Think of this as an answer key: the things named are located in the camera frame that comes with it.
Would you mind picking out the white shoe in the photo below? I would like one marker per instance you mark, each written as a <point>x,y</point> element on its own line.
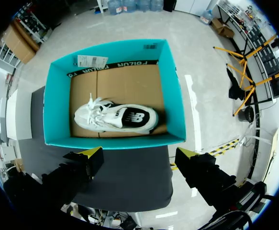
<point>116,117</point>

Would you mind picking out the white paper tag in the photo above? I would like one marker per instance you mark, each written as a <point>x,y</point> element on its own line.
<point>92,61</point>

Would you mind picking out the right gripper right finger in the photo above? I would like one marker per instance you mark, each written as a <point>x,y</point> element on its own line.
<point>201,172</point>

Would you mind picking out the white block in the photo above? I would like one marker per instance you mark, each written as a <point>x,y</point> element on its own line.
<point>18,115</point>

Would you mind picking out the teal shoebox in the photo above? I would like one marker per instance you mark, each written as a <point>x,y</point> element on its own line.
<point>113,72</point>

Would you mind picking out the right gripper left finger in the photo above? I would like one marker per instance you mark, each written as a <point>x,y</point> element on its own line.
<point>81,167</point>

